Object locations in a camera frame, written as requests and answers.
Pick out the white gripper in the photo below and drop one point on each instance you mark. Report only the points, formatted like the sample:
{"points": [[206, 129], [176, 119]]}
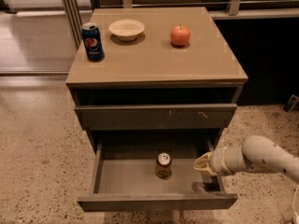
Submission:
{"points": [[218, 161]]}

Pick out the orange soda can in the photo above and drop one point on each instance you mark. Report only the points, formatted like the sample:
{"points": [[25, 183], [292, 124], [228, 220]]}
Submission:
{"points": [[163, 165]]}

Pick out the blue Pepsi can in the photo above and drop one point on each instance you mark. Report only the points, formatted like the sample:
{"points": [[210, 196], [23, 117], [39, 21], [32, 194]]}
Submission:
{"points": [[92, 42]]}

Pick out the dark floor device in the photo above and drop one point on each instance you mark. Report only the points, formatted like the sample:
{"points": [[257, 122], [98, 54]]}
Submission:
{"points": [[292, 104]]}

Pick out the closed grey top drawer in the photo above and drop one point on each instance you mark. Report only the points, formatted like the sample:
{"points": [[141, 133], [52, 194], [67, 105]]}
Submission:
{"points": [[155, 117]]}

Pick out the red apple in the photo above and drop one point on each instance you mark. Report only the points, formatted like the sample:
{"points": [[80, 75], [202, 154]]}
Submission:
{"points": [[180, 35]]}

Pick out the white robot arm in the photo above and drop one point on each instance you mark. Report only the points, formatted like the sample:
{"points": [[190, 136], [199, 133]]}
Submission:
{"points": [[257, 154]]}

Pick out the white bowl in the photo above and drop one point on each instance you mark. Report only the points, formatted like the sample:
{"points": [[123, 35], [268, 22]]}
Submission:
{"points": [[126, 30]]}

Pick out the open grey middle drawer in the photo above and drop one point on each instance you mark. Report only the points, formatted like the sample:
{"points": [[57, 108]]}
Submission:
{"points": [[124, 178]]}

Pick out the grey drawer cabinet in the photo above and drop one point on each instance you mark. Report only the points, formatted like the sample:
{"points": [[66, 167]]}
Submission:
{"points": [[150, 70]]}

